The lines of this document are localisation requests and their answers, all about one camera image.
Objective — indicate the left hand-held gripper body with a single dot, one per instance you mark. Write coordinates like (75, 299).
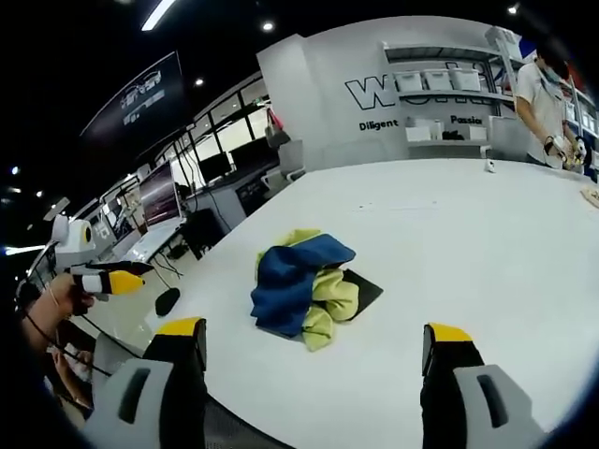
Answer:
(72, 243)

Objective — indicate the person's left hand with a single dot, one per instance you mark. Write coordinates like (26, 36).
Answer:
(68, 297)

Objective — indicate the blue and yellow garment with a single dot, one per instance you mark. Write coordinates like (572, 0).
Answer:
(285, 290)

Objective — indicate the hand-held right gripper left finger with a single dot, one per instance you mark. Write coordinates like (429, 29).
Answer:
(140, 402)

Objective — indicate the beige cloth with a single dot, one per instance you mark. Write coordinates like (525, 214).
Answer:
(592, 196)

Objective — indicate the grey office chair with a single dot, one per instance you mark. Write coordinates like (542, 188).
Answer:
(290, 161)

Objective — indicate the dark computer monitor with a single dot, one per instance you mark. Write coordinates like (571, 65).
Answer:
(214, 167)

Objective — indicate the grey shelving unit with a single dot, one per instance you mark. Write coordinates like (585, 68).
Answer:
(449, 98)

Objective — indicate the black mesh chair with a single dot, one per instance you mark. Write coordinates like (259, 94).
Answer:
(238, 428)

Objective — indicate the black oval object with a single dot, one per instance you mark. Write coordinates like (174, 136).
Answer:
(167, 301)

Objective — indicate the large computer monitor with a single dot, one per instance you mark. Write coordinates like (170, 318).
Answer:
(160, 196)

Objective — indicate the white storage bin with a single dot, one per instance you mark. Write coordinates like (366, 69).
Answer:
(466, 79)
(409, 81)
(438, 79)

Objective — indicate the black office chair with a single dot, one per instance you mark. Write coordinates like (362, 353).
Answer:
(203, 231)

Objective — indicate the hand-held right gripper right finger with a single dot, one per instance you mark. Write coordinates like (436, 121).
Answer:
(468, 402)

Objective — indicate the hanging bag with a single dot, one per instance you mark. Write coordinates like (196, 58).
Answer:
(276, 133)

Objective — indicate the white office desk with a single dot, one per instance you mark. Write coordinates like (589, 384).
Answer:
(152, 243)

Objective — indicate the black folding template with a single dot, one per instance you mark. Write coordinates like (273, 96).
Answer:
(367, 292)

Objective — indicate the small white device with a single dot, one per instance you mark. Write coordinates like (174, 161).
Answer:
(490, 166)

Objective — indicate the linear ceiling light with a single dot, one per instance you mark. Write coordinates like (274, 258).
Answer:
(158, 14)

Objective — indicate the black hanging sign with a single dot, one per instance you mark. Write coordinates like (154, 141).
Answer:
(140, 93)

